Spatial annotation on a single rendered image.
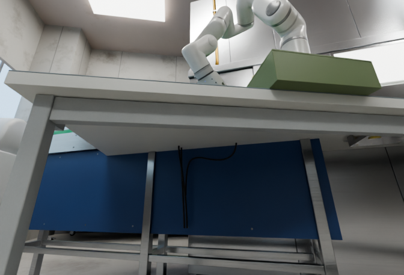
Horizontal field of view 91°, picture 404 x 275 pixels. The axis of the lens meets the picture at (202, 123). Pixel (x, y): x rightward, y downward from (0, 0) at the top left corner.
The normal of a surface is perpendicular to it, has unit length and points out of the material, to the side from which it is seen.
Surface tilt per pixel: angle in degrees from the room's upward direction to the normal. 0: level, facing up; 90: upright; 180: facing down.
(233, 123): 90
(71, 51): 90
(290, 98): 90
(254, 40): 90
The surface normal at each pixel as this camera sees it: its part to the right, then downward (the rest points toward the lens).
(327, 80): 0.15, -0.35
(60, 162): -0.28, -0.33
